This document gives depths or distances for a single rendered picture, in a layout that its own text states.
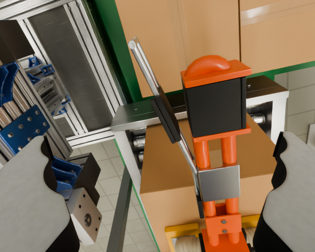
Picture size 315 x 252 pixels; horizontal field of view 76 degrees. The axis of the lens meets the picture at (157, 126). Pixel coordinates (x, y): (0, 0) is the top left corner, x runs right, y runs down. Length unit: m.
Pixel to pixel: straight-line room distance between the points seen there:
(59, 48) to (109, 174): 1.09
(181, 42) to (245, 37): 0.23
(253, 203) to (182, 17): 0.62
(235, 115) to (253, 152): 0.39
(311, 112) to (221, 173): 1.55
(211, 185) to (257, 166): 0.28
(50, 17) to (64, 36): 0.10
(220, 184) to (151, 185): 0.27
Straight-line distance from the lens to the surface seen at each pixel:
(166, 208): 0.61
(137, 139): 0.95
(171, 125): 0.25
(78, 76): 1.24
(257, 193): 0.62
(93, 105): 1.28
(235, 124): 0.27
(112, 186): 1.96
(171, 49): 0.79
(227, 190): 0.35
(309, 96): 1.77
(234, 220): 0.42
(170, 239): 0.69
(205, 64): 0.25
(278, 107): 0.93
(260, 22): 0.86
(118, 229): 1.20
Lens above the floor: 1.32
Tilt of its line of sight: 61 degrees down
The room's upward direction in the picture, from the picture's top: 180 degrees counter-clockwise
